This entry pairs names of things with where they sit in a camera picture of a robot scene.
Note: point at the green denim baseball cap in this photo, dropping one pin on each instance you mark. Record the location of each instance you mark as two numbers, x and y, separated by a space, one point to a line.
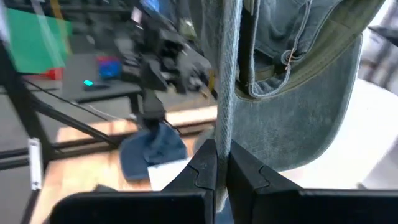
295 124

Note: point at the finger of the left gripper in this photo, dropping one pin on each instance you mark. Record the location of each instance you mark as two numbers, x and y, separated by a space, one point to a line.
159 115
148 107

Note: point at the blue denim baseball cap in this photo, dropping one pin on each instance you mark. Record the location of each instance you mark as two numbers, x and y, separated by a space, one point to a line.
136 158

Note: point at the red box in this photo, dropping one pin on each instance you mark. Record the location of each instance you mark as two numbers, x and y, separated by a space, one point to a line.
54 74

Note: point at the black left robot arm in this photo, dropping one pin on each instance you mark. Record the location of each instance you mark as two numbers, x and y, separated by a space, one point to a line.
146 25

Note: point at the grey desk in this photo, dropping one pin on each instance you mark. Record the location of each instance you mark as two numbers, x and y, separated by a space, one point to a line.
77 74

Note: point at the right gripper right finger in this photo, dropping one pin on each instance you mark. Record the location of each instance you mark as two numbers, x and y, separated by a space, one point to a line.
280 205

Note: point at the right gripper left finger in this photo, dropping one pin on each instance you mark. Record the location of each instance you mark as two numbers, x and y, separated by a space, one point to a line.
186 205

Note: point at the blue box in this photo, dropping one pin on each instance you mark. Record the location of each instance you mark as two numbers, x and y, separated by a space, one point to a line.
109 68

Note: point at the green board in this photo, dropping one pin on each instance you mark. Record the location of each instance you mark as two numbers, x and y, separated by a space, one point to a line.
34 43

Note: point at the white frame bracket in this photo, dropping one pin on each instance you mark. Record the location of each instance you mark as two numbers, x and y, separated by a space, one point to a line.
35 165

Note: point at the black computer mouse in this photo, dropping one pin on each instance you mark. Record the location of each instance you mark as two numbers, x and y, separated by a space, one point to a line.
94 85

